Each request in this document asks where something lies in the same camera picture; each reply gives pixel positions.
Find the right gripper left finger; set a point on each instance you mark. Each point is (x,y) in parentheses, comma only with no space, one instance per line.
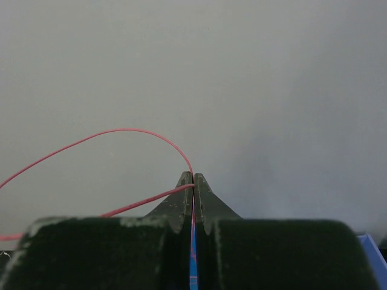
(175,210)

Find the blue plastic bin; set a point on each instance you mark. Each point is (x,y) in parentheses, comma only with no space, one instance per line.
(375,258)

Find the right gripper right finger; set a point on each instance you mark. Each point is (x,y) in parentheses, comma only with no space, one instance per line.
(208,206)

